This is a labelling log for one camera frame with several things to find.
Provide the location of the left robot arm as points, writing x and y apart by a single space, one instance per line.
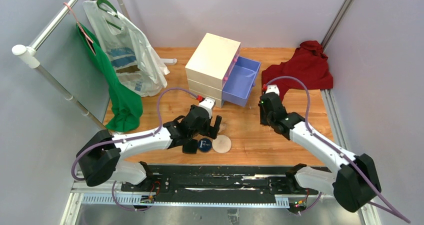
103 157

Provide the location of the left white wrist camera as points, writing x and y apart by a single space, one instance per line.
208 104

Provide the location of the pink clothes hanger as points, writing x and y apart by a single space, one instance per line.
81 29

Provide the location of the black square compact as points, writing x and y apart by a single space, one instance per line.
191 147

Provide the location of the beige makeup sponge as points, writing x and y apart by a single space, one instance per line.
222 127

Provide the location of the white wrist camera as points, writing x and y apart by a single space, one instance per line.
272 89
208 104

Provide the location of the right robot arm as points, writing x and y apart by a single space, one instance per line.
351 179

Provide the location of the white plastic bag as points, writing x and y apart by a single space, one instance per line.
135 62

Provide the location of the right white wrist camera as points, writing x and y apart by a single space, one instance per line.
272 89

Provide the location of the metal clothes rack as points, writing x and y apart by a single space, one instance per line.
47 80

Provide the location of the green cloth bag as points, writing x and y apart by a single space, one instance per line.
127 106

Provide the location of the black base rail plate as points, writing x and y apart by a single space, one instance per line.
216 184

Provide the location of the round navy compact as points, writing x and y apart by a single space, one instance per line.
204 145

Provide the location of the white mini drawer cabinet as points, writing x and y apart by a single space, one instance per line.
210 65

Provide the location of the red cloth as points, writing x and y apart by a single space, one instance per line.
309 64

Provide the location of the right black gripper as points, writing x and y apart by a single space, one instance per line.
263 121

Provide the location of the blue purple drawer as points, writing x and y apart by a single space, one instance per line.
241 81

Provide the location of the aluminium frame rail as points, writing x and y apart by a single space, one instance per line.
368 213

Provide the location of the green clothes hanger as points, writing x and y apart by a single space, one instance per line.
107 7

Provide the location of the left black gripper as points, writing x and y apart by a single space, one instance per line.
211 131

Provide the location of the round beige powder puff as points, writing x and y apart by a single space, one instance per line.
222 144

